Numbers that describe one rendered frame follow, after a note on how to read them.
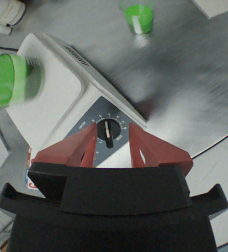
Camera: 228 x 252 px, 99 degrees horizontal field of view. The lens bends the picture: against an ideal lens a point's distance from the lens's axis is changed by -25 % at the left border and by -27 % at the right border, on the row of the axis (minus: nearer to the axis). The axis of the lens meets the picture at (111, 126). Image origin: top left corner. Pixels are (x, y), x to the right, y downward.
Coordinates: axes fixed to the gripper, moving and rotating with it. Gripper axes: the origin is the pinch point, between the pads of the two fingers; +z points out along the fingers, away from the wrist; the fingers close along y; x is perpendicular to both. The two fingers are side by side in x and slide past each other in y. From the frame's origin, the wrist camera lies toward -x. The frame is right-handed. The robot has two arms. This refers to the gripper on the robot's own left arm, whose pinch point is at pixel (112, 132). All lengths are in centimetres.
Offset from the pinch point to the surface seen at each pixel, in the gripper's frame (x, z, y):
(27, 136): 2.4, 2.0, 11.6
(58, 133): 2.5, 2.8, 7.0
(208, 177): 11.0, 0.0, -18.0
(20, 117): 0.1, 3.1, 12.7
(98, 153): 6.3, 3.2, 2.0
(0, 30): -17.1, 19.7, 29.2
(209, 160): 7.6, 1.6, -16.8
